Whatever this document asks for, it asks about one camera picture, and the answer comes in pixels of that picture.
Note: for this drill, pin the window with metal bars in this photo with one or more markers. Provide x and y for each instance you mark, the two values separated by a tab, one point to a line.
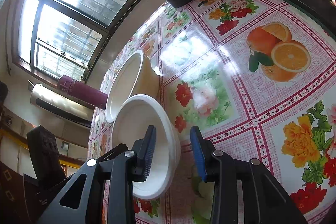
52	38

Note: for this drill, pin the floral fruit plastic tablecloth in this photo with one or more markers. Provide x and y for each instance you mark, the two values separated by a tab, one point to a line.
258	78

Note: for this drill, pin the small white disposable bowl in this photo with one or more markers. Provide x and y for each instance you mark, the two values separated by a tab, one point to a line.
144	127

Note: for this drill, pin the large white disposable bowl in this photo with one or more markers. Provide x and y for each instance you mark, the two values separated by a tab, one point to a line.
136	76

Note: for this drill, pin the white standing air conditioner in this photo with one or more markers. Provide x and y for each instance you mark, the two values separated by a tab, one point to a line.
61	106

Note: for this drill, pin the maroon thermos bottle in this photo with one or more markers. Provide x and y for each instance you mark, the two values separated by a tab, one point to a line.
82	92

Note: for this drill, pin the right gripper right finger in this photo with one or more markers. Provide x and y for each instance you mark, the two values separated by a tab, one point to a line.
264	198

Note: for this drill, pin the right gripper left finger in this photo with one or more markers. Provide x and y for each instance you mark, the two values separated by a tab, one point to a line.
81	199

